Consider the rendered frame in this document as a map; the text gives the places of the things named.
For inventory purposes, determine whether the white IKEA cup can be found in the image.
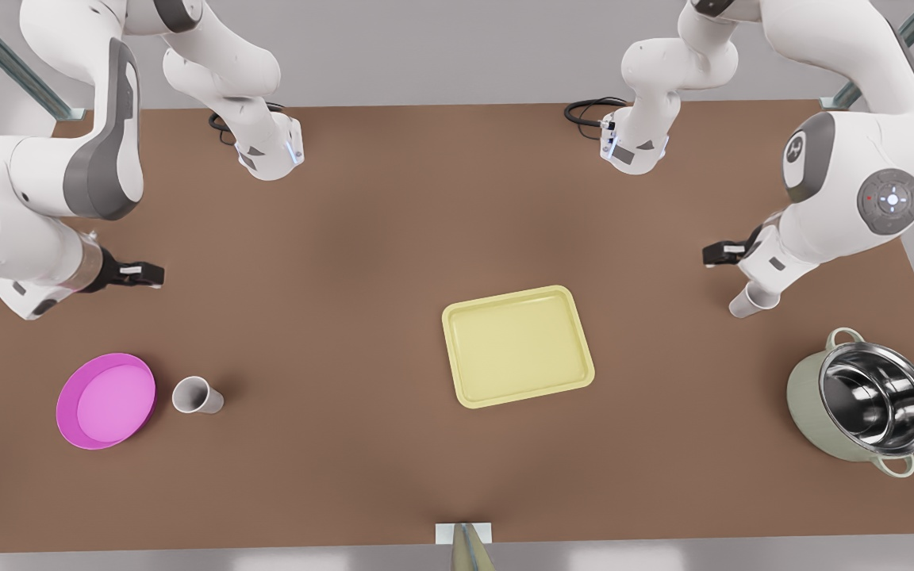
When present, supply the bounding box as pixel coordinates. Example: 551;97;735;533
728;282;779;320
171;376;225;415

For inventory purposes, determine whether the yellow rectangular tray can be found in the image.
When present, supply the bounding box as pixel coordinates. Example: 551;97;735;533
441;285;596;410

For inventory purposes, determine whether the pink round plate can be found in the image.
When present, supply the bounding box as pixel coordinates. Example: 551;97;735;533
56;353;158;450

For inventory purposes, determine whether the green steel-lined pot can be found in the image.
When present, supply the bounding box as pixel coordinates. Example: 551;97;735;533
786;327;914;478

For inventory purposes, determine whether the black cable loop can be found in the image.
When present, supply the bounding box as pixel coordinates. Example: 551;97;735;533
208;102;286;147
563;97;631;132

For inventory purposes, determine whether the silver frame post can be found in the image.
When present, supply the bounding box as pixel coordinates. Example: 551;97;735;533
435;522;494;571
819;0;914;110
0;0;85;121

